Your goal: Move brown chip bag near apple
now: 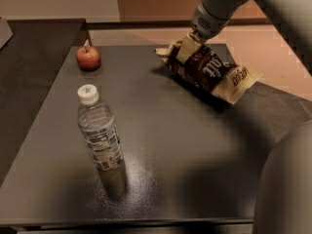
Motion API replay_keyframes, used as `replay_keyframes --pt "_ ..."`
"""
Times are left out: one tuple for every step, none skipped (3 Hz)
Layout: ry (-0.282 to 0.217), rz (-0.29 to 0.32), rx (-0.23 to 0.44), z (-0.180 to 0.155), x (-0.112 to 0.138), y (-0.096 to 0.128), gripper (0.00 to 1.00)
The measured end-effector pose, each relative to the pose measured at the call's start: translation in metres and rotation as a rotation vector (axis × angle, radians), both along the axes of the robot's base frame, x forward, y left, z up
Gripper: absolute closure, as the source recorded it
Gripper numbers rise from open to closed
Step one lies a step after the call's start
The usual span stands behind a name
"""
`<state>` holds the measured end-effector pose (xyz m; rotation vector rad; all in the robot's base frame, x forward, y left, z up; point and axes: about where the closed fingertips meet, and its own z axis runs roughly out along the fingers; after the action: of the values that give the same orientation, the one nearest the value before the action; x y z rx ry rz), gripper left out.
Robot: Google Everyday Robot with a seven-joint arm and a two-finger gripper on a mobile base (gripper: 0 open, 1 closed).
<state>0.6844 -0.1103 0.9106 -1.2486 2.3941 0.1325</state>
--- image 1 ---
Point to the brown chip bag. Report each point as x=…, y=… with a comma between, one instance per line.
x=205, y=70

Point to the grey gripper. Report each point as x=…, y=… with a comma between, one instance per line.
x=208, y=23

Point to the clear plastic water bottle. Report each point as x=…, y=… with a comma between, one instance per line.
x=97, y=125

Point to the red apple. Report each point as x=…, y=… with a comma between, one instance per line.
x=88, y=57

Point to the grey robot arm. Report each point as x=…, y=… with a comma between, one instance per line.
x=284, y=196

